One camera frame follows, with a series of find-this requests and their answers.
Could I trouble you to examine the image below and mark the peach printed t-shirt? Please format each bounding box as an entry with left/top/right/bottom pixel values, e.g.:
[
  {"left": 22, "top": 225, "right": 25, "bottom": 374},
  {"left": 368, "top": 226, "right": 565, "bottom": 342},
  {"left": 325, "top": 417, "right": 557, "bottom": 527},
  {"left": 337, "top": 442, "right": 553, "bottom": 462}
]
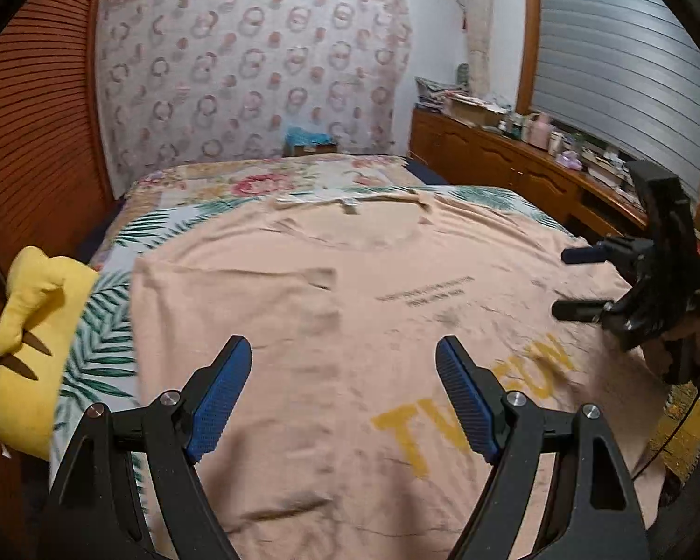
[{"left": 130, "top": 188, "right": 669, "bottom": 560}]

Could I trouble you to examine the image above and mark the green leaf print sheet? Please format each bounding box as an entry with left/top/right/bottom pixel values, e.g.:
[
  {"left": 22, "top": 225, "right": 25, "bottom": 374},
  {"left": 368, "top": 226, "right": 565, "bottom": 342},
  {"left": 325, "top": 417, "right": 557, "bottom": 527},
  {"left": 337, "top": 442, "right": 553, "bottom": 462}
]
[{"left": 49, "top": 184, "right": 577, "bottom": 538}]

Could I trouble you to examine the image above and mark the cardboard box on sideboard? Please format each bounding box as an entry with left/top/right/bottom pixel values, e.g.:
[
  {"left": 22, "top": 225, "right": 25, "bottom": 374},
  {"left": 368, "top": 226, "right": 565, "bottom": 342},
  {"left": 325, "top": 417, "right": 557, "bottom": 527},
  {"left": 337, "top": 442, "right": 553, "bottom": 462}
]
[{"left": 446, "top": 95, "right": 506, "bottom": 126}]

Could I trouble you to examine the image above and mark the floral blanket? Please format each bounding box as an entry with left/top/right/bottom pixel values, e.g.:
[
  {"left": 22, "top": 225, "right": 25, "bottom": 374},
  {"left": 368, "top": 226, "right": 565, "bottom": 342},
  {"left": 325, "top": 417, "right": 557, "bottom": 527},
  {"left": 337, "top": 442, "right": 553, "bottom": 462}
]
[{"left": 126, "top": 153, "right": 423, "bottom": 209}]

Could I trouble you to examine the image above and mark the brown louvered wardrobe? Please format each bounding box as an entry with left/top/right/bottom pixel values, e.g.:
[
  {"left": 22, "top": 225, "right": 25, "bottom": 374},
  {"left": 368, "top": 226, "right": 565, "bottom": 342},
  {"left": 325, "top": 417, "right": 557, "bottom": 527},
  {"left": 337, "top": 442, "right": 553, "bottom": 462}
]
[{"left": 0, "top": 0, "right": 115, "bottom": 276}]

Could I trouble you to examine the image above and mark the circle pattern lace curtain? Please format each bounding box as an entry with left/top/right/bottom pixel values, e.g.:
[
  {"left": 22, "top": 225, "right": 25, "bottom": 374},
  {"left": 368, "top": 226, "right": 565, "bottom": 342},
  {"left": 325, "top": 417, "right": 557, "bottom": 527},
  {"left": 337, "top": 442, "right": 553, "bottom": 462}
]
[{"left": 96, "top": 0, "right": 412, "bottom": 194}]

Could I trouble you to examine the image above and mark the grey window blind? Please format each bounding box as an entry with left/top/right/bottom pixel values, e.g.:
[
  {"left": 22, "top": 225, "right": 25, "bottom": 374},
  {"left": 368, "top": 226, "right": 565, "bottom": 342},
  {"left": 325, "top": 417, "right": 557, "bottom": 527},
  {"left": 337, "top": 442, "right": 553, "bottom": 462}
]
[{"left": 532, "top": 0, "right": 700, "bottom": 197}]

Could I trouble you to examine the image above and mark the yellow plush toy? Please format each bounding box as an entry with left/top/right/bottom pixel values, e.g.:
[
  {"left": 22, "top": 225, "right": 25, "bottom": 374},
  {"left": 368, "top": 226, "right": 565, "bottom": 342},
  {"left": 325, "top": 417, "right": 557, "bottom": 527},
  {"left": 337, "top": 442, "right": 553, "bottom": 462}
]
[{"left": 0, "top": 245, "right": 98, "bottom": 460}]

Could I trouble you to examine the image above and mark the wooden sideboard cabinet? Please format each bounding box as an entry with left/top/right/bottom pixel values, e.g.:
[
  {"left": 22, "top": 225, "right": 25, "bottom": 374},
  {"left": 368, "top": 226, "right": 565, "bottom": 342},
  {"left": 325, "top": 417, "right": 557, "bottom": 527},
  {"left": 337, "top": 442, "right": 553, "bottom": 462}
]
[{"left": 408, "top": 109, "right": 646, "bottom": 240}]

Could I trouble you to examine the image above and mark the cardboard box with blue cloth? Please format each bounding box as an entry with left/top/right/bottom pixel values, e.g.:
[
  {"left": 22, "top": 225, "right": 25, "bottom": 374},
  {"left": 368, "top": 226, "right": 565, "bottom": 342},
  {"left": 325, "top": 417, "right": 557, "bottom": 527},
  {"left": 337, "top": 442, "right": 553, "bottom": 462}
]
[{"left": 283, "top": 126, "right": 337, "bottom": 157}]

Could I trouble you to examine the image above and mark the purple tissue pack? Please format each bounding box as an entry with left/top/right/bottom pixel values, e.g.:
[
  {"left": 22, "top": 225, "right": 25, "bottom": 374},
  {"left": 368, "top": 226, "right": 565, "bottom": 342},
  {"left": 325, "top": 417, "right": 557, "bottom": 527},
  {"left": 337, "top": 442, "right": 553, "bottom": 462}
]
[{"left": 555, "top": 149, "right": 583, "bottom": 172}]

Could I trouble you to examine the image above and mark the pink thermos bottle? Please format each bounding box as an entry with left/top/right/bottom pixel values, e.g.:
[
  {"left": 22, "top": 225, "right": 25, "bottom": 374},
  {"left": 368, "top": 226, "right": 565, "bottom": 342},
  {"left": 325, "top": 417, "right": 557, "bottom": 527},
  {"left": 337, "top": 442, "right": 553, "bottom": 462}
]
[{"left": 528, "top": 112, "right": 554, "bottom": 150}]

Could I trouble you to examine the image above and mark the tied beige side curtain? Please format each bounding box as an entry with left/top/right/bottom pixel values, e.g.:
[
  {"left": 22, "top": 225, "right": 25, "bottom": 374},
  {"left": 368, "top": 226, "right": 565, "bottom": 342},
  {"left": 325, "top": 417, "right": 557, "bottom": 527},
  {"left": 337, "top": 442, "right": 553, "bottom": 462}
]
[{"left": 464, "top": 0, "right": 493, "bottom": 98}]

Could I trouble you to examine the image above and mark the navy blue mattress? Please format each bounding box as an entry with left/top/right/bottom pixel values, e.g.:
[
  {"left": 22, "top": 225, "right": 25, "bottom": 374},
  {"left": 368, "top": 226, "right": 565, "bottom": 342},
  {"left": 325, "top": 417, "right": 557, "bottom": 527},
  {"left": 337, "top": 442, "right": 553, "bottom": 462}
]
[{"left": 405, "top": 158, "right": 449, "bottom": 186}]

